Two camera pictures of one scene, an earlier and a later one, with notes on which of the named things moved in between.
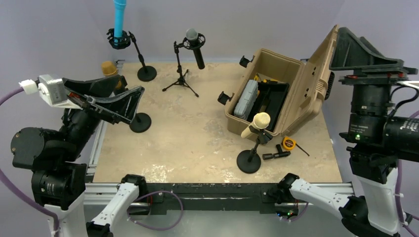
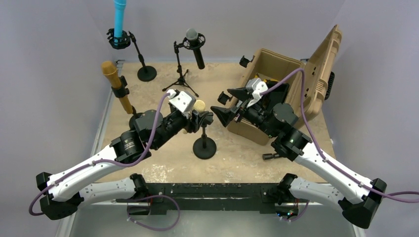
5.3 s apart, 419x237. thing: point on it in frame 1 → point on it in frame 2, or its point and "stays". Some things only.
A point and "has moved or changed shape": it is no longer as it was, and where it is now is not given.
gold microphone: x=109 y=68 stays
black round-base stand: x=145 y=73 stays
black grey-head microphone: x=191 y=34 stays
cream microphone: x=261 y=121 has moved or changed shape
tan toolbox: x=306 y=79 stays
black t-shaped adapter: x=280 y=154 stays
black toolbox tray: x=270 y=96 stays
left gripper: x=123 y=107 → x=196 y=117
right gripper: x=369 y=65 → x=226 y=115
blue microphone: x=119 y=6 stays
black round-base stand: x=249 y=161 → x=204 y=148
